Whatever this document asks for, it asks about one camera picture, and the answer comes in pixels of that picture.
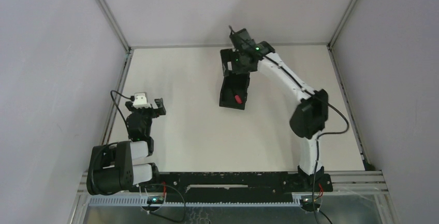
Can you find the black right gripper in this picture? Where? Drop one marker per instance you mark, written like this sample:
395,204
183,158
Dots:
228,55

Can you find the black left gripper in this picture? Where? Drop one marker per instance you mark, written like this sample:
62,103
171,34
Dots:
159,107

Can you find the black plastic bin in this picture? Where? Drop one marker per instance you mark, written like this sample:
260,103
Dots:
232,85

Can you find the red handled screwdriver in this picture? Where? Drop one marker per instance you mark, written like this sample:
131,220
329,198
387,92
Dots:
238,99

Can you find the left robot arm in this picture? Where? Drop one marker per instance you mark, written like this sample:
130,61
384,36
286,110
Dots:
112,167

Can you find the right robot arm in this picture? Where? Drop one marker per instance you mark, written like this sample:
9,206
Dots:
311,110

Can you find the left green controller board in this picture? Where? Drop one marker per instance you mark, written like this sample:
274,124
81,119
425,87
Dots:
155,200

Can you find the green controller board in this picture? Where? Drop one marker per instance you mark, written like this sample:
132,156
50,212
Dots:
155,200
310,201

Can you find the right green controller board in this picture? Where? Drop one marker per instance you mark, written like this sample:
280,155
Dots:
310,201

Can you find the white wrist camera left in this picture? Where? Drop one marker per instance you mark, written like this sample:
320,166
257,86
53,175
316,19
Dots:
141,100

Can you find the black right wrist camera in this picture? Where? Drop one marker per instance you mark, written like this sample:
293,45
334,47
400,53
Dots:
241,40

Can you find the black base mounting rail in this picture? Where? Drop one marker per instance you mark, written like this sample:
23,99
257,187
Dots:
258,186

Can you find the aluminium frame rail right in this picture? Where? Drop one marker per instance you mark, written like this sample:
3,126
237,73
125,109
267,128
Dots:
340,64

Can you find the white slotted cable duct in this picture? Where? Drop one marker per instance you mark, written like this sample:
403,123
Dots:
292,200

